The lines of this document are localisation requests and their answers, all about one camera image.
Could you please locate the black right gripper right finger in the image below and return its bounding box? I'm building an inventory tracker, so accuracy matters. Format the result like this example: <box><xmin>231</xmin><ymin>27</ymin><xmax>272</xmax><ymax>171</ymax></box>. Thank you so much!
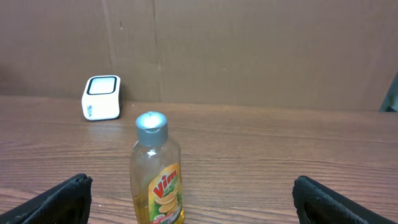
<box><xmin>292</xmin><ymin>175</ymin><xmax>396</xmax><ymax>224</ymax></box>

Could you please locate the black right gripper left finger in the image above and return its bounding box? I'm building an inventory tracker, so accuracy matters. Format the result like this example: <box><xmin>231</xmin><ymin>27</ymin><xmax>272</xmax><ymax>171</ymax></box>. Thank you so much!
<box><xmin>1</xmin><ymin>174</ymin><xmax>93</xmax><ymax>224</ymax></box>

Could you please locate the yellow dish soap bottle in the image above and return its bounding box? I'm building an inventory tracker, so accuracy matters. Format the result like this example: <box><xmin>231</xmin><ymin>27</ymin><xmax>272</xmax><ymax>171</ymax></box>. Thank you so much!
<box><xmin>130</xmin><ymin>111</ymin><xmax>184</xmax><ymax>224</ymax></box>

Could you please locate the white barcode scanner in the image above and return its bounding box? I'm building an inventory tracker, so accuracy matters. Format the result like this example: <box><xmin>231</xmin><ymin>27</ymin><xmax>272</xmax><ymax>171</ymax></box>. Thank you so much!
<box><xmin>81</xmin><ymin>75</ymin><xmax>122</xmax><ymax>121</ymax></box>

